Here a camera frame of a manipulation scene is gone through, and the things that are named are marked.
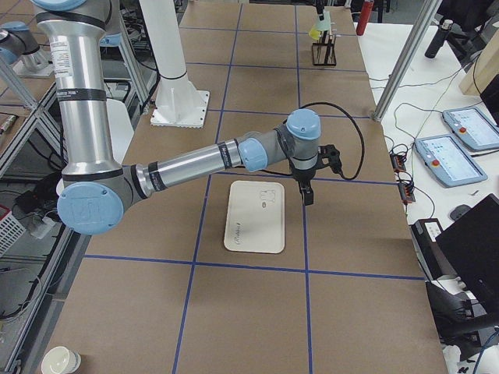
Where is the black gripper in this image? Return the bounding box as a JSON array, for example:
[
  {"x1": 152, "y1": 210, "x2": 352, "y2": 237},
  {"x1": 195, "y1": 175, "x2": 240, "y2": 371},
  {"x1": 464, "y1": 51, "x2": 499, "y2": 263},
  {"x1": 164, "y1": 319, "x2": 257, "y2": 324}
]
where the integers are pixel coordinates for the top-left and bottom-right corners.
[{"x1": 290, "y1": 167, "x2": 316, "y2": 206}]

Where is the light green cup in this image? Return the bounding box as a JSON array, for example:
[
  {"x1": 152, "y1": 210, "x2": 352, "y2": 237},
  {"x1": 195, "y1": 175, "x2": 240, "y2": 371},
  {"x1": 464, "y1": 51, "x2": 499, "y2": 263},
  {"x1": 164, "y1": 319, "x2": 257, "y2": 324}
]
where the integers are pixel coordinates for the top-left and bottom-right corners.
[{"x1": 315, "y1": 10, "x2": 332, "y2": 32}]

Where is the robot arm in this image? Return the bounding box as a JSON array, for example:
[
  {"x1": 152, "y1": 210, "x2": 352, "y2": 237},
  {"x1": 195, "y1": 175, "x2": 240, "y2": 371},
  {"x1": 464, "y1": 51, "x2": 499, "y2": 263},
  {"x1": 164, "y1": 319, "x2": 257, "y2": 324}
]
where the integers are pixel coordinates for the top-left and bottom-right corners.
[{"x1": 34, "y1": 1, "x2": 321, "y2": 235}]

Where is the yellow cup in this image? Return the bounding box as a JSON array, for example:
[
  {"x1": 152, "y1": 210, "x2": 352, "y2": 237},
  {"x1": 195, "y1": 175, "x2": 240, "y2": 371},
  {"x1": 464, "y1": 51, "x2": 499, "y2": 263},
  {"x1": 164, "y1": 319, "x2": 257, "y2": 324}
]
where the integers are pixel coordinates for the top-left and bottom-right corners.
[{"x1": 308, "y1": 27, "x2": 321, "y2": 41}]

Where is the cream rabbit tray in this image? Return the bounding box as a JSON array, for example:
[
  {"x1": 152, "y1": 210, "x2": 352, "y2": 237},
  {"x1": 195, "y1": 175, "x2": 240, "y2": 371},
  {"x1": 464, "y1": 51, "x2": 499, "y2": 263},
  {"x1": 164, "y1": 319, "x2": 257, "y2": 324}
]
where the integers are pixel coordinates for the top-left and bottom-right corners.
[{"x1": 224, "y1": 180, "x2": 285, "y2": 254}]

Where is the white paper cup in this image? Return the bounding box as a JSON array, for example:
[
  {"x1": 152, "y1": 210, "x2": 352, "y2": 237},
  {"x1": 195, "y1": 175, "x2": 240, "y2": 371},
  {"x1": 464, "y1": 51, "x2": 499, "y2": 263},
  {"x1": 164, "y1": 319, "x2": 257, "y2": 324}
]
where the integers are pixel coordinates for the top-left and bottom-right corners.
[{"x1": 41, "y1": 346, "x2": 81, "y2": 374}]

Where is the red bottle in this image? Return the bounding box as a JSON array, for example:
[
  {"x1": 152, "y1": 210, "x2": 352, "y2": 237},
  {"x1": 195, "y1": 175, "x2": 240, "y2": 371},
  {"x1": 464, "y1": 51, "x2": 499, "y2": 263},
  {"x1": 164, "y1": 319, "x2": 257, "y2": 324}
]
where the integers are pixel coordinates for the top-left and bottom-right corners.
[{"x1": 356, "y1": 0, "x2": 374, "y2": 36}]

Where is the black thermos bottle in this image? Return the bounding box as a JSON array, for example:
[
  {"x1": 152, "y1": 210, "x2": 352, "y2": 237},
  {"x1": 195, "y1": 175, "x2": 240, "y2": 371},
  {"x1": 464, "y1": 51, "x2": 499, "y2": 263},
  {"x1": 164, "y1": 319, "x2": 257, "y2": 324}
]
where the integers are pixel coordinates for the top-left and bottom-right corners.
[{"x1": 424, "y1": 19, "x2": 454, "y2": 58}]

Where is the near blue teach pendant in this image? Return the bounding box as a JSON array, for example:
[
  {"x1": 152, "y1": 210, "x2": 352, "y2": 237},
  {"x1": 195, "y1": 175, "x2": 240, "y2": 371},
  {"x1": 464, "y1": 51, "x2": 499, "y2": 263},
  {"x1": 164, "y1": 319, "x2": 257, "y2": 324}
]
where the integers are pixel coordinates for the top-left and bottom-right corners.
[{"x1": 415, "y1": 134, "x2": 488, "y2": 188}]

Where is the blue teach pendant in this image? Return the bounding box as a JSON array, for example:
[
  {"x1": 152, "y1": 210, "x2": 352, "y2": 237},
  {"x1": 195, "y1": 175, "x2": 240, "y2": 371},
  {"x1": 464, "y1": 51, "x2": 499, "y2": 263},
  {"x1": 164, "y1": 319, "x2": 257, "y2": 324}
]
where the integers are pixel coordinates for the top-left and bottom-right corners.
[
  {"x1": 442, "y1": 106, "x2": 499, "y2": 151},
  {"x1": 415, "y1": 134, "x2": 488, "y2": 188}
]

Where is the black computer mouse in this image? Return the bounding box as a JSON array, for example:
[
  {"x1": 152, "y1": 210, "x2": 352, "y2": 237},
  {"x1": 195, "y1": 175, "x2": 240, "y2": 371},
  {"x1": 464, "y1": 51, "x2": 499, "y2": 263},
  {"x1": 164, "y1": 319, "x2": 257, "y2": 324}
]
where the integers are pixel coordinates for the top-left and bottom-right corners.
[{"x1": 449, "y1": 204, "x2": 471, "y2": 221}]

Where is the black laptop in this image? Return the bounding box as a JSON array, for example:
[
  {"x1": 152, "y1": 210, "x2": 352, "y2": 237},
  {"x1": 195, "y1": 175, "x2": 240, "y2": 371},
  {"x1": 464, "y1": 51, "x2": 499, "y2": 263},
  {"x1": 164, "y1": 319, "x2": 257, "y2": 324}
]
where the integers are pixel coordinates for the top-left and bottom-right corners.
[{"x1": 437, "y1": 194, "x2": 498, "y2": 312}]

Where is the far blue teach pendant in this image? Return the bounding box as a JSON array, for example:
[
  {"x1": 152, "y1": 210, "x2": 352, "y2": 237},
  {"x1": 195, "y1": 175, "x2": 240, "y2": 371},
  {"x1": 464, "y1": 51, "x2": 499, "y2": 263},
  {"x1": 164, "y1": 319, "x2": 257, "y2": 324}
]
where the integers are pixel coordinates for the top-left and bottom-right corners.
[{"x1": 442, "y1": 106, "x2": 499, "y2": 151}]

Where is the white plastic basket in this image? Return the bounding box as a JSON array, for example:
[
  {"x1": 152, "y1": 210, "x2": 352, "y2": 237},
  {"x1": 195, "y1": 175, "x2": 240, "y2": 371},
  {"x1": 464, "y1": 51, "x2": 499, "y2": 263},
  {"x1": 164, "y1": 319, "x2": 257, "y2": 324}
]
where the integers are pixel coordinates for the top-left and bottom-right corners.
[{"x1": 0, "y1": 205, "x2": 27, "y2": 256}]

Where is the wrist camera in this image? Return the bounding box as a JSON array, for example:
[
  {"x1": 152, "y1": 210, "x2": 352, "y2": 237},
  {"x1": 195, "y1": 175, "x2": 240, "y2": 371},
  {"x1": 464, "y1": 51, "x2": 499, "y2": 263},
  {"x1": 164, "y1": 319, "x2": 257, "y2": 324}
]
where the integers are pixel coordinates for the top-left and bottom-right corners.
[{"x1": 316, "y1": 144, "x2": 344, "y2": 177}]

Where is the black wire cup rack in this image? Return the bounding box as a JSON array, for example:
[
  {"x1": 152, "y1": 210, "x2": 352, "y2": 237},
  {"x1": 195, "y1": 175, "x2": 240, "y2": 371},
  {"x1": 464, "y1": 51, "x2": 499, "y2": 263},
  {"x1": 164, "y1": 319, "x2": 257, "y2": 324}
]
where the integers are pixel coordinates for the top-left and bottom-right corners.
[{"x1": 311, "y1": 29, "x2": 337, "y2": 67}]

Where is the aluminium frame post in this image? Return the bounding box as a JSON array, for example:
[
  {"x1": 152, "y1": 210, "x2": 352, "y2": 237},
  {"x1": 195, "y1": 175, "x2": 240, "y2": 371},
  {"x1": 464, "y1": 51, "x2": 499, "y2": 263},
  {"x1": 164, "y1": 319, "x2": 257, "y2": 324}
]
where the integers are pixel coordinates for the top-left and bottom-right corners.
[{"x1": 371, "y1": 0, "x2": 441, "y2": 122}]

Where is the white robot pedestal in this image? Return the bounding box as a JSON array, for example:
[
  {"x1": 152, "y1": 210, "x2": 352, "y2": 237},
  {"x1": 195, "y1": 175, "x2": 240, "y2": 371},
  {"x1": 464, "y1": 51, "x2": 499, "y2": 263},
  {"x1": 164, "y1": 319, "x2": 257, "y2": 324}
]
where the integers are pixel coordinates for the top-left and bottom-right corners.
[{"x1": 141, "y1": 1, "x2": 210, "y2": 128}]

